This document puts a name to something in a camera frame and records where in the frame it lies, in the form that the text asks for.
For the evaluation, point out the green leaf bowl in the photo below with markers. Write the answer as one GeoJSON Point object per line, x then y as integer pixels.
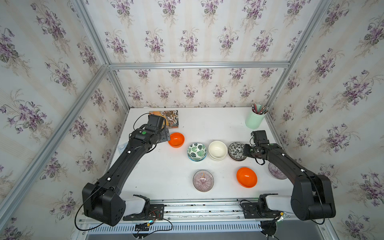
{"type": "Point", "coordinates": [197, 150]}

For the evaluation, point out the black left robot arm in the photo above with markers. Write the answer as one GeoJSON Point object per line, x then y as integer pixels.
{"type": "Point", "coordinates": [101, 200]}

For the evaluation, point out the mint green pen cup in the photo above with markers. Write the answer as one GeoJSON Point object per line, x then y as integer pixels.
{"type": "Point", "coordinates": [256, 116]}

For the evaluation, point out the green leaf bowl resting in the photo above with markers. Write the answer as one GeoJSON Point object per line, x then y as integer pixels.
{"type": "Point", "coordinates": [197, 159]}

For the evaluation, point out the aluminium mounting rail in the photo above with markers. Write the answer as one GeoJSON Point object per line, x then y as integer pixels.
{"type": "Point", "coordinates": [202, 210]}

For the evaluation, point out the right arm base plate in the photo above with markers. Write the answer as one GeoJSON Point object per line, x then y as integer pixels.
{"type": "Point", "coordinates": [252, 211]}

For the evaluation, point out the orange plastic bowl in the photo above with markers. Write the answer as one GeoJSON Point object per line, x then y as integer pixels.
{"type": "Point", "coordinates": [246, 177]}
{"type": "Point", "coordinates": [176, 140]}

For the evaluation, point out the pink striped bowl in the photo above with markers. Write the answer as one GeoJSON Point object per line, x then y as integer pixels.
{"type": "Point", "coordinates": [276, 172]}
{"type": "Point", "coordinates": [203, 181]}

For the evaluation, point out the orange plastic bowl near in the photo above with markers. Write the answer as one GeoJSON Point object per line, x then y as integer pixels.
{"type": "Point", "coordinates": [246, 177]}

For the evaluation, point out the orange plastic bowl far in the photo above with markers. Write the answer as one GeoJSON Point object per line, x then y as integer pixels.
{"type": "Point", "coordinates": [176, 140]}

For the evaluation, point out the black white patterned bowl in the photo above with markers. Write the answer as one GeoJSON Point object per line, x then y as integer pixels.
{"type": "Point", "coordinates": [236, 150]}

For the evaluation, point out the white ceramic bowl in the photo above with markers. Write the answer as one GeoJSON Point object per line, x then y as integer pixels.
{"type": "Point", "coordinates": [217, 150]}

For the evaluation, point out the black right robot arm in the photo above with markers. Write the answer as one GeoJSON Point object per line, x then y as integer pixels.
{"type": "Point", "coordinates": [312, 196]}

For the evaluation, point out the small circuit board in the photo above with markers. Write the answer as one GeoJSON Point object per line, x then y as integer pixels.
{"type": "Point", "coordinates": [142, 227]}

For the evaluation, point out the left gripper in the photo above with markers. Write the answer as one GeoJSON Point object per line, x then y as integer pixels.
{"type": "Point", "coordinates": [166, 135]}

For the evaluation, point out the yellow illustrated children's book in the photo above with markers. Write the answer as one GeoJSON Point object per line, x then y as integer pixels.
{"type": "Point", "coordinates": [171, 116]}

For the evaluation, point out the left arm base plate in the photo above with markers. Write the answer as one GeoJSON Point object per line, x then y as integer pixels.
{"type": "Point", "coordinates": [153, 212]}

